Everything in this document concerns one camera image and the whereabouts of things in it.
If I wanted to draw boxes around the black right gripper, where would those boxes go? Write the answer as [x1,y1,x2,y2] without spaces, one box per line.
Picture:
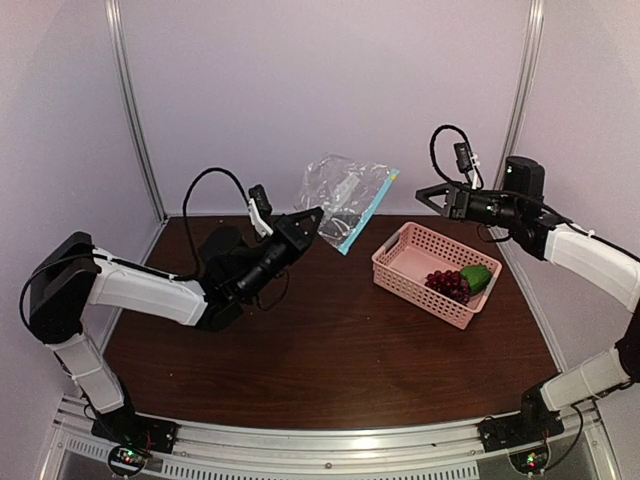
[416,180,521,229]

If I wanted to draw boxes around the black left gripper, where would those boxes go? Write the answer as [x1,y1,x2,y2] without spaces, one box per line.
[236,207,324,301]

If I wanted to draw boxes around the clear zip top bag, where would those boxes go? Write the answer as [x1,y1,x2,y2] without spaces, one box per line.
[294,154,399,255]

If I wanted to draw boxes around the dark red grape bunch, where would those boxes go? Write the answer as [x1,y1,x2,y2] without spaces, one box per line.
[425,270,471,305]

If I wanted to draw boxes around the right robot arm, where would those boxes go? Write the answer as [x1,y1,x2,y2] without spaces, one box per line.
[415,156,639,442]

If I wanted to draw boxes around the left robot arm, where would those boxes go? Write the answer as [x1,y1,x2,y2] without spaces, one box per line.
[18,206,323,444]

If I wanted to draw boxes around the pink perforated plastic basket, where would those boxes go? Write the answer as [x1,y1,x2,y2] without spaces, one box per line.
[371,222,502,330]

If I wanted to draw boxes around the green chayote squash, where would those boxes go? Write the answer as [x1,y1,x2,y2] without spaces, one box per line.
[460,265,492,296]

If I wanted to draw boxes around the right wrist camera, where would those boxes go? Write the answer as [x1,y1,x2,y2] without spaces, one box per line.
[453,142,484,190]

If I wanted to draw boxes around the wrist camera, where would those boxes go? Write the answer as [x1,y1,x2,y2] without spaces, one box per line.
[453,142,484,190]
[248,184,273,238]

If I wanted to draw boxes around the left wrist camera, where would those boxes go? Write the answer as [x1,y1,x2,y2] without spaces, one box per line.
[248,184,273,238]

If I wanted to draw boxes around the right camera cable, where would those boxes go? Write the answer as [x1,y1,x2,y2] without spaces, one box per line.
[427,123,474,184]

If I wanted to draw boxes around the camera cable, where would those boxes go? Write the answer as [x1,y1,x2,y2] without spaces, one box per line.
[180,167,251,281]
[427,123,474,184]

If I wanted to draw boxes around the right aluminium frame post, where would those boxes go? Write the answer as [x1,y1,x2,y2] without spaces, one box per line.
[483,0,546,224]

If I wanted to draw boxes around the aluminium frame post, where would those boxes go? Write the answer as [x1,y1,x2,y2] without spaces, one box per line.
[104,0,168,223]
[483,0,546,224]

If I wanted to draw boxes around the left camera cable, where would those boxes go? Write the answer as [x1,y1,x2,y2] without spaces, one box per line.
[180,167,251,281]

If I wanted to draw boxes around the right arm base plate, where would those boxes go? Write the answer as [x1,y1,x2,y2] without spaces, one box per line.
[477,412,564,453]

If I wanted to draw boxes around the front aluminium rail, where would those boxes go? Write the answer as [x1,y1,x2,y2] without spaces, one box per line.
[47,394,616,480]

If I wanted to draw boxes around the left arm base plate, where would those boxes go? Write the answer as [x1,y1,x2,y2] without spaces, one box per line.
[91,405,178,454]

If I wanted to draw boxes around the left aluminium frame post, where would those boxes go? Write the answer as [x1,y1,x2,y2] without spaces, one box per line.
[104,0,168,223]

